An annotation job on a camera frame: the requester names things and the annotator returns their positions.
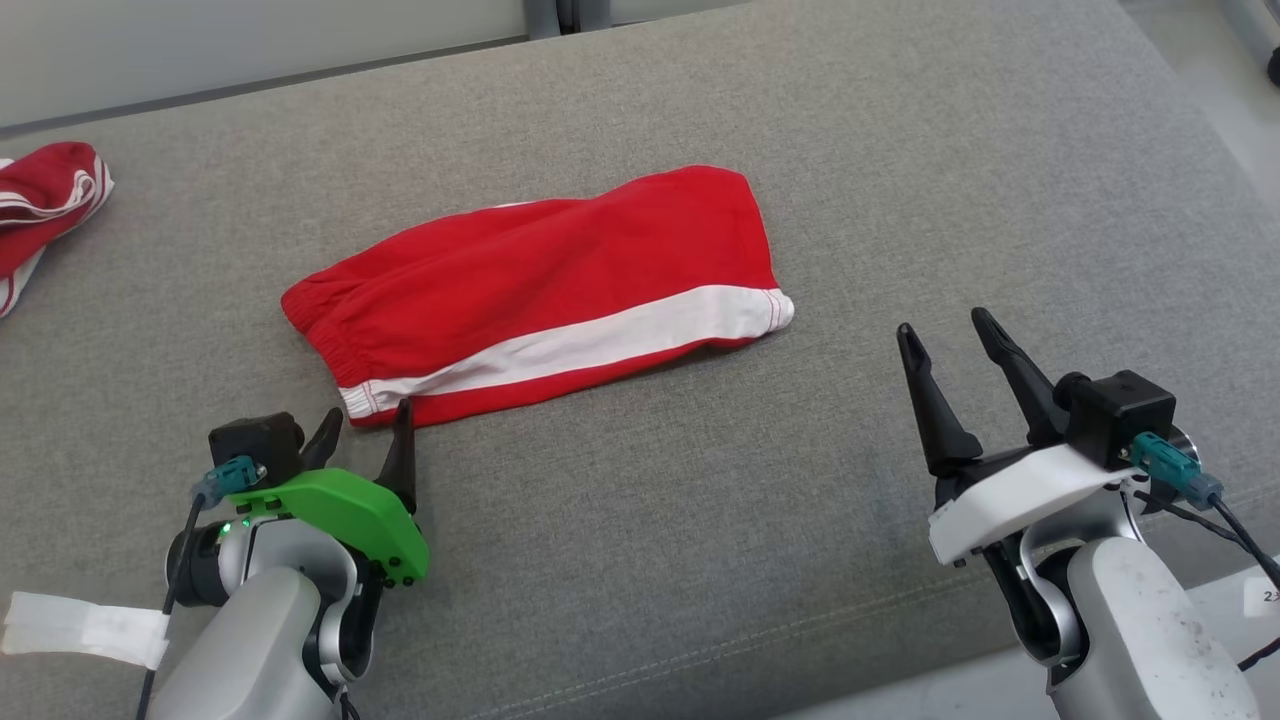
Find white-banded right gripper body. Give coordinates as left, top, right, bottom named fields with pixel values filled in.
left=928, top=443, right=1141, bottom=568

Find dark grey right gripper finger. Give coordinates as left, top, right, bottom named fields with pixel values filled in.
left=897, top=323, right=984, bottom=478
left=971, top=307, right=1069, bottom=448

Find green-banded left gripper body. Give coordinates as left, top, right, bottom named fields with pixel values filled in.
left=230, top=468, right=431, bottom=589

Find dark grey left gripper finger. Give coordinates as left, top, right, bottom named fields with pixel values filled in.
left=298, top=407, right=344, bottom=473
left=378, top=398, right=417, bottom=513

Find red shorts with white stripe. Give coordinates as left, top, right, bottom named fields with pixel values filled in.
left=282, top=165, right=796, bottom=429

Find red white basketball jersey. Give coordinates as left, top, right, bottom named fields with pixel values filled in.
left=0, top=142, right=114, bottom=319

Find white translucent tape tag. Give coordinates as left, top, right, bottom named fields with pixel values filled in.
left=0, top=590, right=171, bottom=669

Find grey cart leg with caster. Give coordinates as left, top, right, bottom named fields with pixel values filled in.
left=1215, top=0, right=1280, bottom=88

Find left cable with teal connector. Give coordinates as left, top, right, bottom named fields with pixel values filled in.
left=135, top=456, right=269, bottom=720

